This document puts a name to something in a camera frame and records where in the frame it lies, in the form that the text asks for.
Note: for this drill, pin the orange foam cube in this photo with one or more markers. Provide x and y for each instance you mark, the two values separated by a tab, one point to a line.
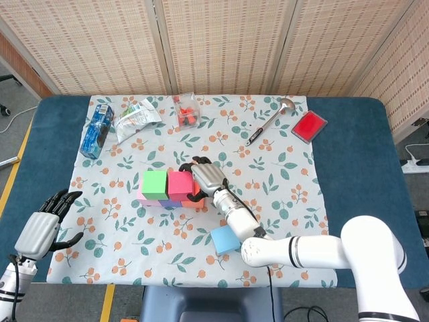
196	204

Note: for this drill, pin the white power strip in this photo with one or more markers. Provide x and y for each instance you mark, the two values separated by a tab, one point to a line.
415	166

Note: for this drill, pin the black office chair base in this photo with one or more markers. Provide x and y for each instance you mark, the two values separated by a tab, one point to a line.
6	78

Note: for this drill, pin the purple foam cube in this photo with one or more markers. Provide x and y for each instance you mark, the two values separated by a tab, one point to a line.
171	203

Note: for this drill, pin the clear box with red pieces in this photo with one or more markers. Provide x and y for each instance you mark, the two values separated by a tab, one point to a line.
187	114

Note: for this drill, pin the silver crumpled snack bag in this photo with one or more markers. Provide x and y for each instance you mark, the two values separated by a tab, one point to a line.
134	119

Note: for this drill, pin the light blue foam cube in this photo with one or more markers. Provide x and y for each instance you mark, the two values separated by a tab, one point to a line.
223	239

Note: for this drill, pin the small orange object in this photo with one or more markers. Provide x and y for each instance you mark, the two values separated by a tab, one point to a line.
129	320

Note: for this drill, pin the red ink pad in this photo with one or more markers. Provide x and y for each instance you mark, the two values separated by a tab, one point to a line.
309	126

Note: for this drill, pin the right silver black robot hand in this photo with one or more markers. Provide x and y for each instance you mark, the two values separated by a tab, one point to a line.
208	177

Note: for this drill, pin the red foam cube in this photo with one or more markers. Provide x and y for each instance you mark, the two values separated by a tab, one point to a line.
180	184

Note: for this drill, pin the green foam cube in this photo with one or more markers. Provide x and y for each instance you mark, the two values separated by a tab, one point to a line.
154	184

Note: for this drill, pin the dark blue table cover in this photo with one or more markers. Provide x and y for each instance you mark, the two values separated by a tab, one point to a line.
355	151

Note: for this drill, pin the grey metal bar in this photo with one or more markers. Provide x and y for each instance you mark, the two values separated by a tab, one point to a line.
8	162

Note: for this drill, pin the bamboo folding screen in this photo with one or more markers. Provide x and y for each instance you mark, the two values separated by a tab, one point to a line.
228	43

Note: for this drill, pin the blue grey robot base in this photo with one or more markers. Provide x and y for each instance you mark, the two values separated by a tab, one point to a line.
211	302

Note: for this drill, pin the floral patterned tablecloth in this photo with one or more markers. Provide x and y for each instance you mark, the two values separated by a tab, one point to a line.
134	265

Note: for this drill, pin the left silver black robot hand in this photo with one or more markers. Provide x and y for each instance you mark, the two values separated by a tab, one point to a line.
37	234

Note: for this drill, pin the blue cookie package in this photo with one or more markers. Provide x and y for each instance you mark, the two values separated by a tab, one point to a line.
95	132

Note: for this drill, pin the pink foam cube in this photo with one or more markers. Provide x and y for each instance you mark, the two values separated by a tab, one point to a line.
147	202

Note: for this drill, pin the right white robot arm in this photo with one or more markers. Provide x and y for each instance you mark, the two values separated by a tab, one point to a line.
301	250

